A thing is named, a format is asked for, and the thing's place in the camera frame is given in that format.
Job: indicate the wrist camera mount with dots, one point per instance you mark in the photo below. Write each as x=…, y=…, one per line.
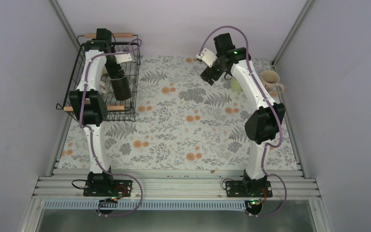
x=123, y=58
x=206, y=56

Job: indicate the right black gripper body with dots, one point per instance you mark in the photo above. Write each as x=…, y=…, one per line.
x=215, y=75

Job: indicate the black wire dish rack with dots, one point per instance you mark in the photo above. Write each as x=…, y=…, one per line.
x=117, y=110

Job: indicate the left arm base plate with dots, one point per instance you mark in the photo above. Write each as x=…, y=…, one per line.
x=117, y=188

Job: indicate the floral table mat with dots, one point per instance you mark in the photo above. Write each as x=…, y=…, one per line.
x=181, y=121

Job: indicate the white patterned mug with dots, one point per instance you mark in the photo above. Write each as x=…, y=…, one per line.
x=104, y=89

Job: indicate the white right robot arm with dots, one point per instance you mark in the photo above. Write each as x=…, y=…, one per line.
x=266, y=121

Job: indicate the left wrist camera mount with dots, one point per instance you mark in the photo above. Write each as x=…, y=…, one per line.
x=123, y=58

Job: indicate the light green mug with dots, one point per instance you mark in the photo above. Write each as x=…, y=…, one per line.
x=235, y=86

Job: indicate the aluminium rail frame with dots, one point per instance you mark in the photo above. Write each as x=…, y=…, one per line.
x=172, y=189

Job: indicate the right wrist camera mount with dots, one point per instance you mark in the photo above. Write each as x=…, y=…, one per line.
x=206, y=56

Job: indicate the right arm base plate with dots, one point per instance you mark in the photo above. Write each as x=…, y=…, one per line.
x=238, y=189

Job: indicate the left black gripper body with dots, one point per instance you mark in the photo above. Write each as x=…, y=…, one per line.
x=110, y=69

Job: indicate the black mug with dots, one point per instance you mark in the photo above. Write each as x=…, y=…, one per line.
x=121, y=88

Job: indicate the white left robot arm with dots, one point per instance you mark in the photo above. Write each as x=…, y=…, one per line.
x=91, y=110

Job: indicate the beige floral mug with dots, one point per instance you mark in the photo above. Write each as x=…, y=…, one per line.
x=271, y=81

